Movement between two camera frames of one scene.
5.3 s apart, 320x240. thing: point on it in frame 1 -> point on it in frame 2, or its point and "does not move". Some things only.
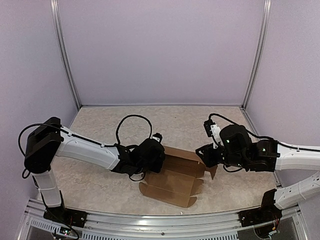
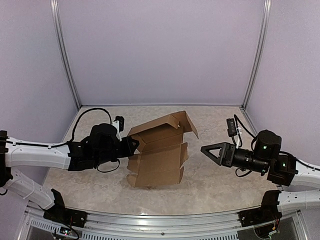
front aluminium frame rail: x=219 y=226 does not move
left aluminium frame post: x=62 y=53 does not move
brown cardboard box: x=175 y=183 -> x=159 y=157
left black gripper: x=157 y=169 -> x=129 y=150
